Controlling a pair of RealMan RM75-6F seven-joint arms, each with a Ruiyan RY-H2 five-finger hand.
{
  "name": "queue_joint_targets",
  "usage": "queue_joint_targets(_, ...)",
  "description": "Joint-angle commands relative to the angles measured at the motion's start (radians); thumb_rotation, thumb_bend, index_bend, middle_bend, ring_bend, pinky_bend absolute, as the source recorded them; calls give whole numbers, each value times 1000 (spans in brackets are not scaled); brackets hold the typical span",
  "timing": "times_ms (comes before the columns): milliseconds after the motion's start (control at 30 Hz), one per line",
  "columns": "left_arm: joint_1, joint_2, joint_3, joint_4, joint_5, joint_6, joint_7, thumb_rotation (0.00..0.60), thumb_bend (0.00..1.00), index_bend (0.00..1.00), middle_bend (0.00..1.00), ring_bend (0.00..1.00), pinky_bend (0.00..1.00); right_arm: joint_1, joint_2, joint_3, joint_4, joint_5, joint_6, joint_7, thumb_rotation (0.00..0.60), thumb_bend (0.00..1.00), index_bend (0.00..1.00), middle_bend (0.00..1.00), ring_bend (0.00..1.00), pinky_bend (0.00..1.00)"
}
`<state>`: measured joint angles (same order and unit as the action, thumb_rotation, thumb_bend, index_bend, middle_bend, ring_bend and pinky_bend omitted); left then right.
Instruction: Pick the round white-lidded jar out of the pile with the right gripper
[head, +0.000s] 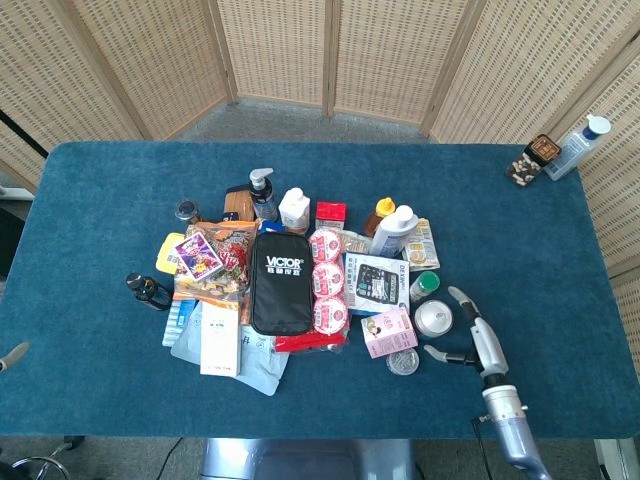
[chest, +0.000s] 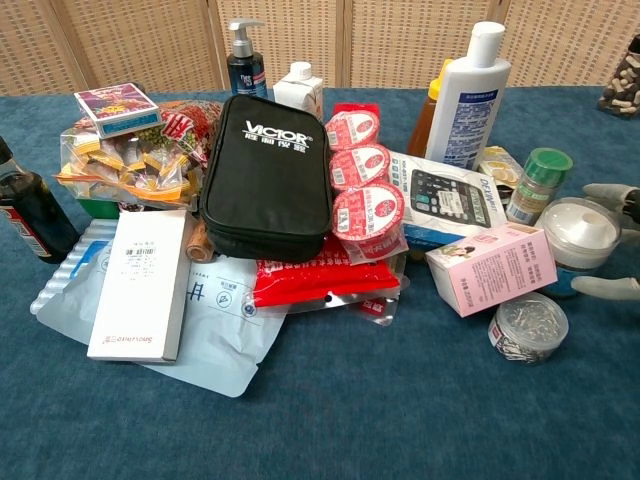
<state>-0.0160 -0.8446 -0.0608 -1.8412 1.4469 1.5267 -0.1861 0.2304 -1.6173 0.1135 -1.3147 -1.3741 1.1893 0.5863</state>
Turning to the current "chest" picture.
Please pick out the colourful playing card box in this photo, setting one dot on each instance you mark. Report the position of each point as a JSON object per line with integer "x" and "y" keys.
{"x": 117, "y": 110}

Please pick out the light blue foil pouch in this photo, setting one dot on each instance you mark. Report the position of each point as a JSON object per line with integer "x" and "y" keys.
{"x": 225, "y": 325}

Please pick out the bag of mixed beans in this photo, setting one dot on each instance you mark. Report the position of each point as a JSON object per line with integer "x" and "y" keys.
{"x": 624, "y": 80}

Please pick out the white rectangular carton box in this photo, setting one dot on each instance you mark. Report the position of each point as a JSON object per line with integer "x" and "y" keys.
{"x": 142, "y": 285}

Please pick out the dark sauce bottle red label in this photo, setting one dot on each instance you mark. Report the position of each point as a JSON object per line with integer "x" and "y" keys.
{"x": 27, "y": 215}

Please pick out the spice jar green cap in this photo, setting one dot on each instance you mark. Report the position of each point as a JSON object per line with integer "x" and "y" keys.
{"x": 537, "y": 187}

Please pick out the woven rattan folding screen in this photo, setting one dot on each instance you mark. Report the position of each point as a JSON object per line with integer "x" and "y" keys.
{"x": 125, "y": 42}

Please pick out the amber honey bottle yellow cap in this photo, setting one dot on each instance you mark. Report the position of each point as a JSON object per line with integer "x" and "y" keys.
{"x": 425, "y": 120}

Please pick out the pink cardboard box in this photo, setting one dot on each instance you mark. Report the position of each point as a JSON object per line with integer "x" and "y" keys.
{"x": 492, "y": 270}

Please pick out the green box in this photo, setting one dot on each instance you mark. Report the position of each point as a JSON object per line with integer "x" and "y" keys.
{"x": 97, "y": 207}

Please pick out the blue table cloth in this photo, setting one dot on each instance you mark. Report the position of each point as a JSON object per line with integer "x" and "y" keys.
{"x": 350, "y": 410}

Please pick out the yellow white blister pack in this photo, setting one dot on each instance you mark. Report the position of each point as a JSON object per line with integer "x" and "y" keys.
{"x": 502, "y": 162}

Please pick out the clear bag of yellow candies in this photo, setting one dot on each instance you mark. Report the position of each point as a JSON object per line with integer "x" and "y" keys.
{"x": 125, "y": 167}

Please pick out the small brown cosmetic tube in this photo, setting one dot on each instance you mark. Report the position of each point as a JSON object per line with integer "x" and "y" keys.
{"x": 200, "y": 242}

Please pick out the dark blue pump bottle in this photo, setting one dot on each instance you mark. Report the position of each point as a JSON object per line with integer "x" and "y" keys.
{"x": 246, "y": 65}

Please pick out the silver red foil sachet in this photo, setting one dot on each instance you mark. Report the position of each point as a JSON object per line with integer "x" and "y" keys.
{"x": 372, "y": 307}

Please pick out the clear round paper clip tub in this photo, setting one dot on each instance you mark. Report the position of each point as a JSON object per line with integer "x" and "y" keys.
{"x": 530, "y": 327}

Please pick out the ribbed clear plastic package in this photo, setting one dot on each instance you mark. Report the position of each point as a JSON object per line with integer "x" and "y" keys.
{"x": 65, "y": 270}

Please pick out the white lotion bottle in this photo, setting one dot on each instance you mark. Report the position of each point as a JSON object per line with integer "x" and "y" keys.
{"x": 470, "y": 105}

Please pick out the red sealed jelly cup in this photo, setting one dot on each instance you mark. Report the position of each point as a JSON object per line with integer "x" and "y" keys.
{"x": 369, "y": 212}
{"x": 352, "y": 129}
{"x": 361, "y": 165}

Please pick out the white drink carton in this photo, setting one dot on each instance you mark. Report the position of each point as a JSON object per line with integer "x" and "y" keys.
{"x": 300, "y": 90}

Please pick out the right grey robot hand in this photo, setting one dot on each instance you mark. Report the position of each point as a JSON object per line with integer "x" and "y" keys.
{"x": 631, "y": 287}

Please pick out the red snack bag green peas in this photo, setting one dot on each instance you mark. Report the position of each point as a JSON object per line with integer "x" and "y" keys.
{"x": 187, "y": 127}

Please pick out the calculator retail box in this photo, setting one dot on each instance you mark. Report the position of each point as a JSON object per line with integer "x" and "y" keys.
{"x": 450, "y": 197}

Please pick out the black Victor zip pouch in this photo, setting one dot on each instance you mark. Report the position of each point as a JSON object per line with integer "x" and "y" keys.
{"x": 267, "y": 180}

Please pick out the red snack packet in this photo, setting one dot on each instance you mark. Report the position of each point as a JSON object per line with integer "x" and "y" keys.
{"x": 320, "y": 277}

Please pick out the blue round transparent container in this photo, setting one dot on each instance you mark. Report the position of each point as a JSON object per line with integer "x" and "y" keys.
{"x": 580, "y": 235}

